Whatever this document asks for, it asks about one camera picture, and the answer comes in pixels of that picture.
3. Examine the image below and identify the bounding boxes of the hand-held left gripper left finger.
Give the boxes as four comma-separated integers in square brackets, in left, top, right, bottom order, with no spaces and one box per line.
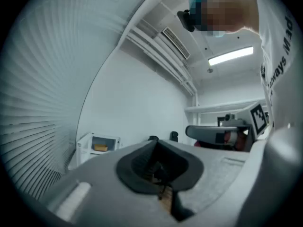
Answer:
[116,140,164,195]

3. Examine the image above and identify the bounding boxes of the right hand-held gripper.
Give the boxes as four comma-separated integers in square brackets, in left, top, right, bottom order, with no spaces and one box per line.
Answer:
[185,102,270,152]

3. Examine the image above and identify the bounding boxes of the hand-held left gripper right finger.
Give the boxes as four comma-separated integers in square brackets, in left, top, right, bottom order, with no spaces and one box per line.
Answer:
[157,140,205,192]

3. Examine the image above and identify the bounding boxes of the person's right hand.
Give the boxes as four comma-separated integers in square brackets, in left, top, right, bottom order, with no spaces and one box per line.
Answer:
[224,130,249,151]

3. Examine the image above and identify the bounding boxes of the long ceiling light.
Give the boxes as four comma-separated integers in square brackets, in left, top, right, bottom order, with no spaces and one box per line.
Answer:
[208,46,254,66]

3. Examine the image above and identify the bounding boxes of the white ceiling pipe run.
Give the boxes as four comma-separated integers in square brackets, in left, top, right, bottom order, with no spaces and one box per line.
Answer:
[125,25,197,96]

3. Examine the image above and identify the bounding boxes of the white ceiling air vent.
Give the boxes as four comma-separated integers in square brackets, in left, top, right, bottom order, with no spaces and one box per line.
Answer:
[161,26,191,60]

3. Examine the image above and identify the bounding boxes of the white window blinds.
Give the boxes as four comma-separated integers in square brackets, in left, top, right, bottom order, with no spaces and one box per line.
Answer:
[0,0,164,202]

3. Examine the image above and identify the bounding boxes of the person's head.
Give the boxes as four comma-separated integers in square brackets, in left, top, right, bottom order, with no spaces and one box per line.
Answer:
[203,0,260,36]

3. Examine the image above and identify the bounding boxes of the person's white printed T-shirt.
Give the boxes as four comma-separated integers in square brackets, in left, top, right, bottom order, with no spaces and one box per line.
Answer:
[254,0,300,141]

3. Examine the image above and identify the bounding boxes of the white wall shelf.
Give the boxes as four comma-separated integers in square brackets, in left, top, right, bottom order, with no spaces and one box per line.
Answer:
[184,100,266,113]

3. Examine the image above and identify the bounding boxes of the black head-mounted camera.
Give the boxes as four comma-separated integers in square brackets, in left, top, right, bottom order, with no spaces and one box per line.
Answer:
[177,9,196,33]

